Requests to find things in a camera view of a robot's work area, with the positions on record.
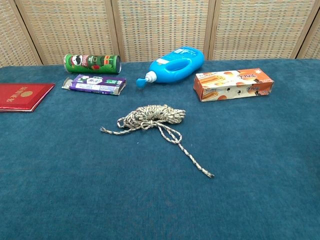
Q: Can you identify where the woven bamboo folding screen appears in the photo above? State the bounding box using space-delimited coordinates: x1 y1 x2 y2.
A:
0 0 320 68

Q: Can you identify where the blue carpet table cover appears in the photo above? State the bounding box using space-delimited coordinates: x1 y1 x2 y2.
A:
0 58 320 240

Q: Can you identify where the beige braided rope bundle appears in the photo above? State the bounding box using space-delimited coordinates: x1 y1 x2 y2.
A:
99 104 215 179

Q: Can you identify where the red certificate book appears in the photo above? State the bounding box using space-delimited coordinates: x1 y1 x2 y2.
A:
0 82 56 113

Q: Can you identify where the green Pringles can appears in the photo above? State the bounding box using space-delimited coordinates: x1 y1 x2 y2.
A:
64 53 122 75

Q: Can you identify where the blue detergent bottle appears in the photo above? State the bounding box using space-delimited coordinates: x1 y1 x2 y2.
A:
136 45 205 89

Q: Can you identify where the orange snack box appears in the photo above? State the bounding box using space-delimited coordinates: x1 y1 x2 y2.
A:
193 68 275 103

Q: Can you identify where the purple toothpaste box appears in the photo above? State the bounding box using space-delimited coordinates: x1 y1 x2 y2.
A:
61 74 127 97

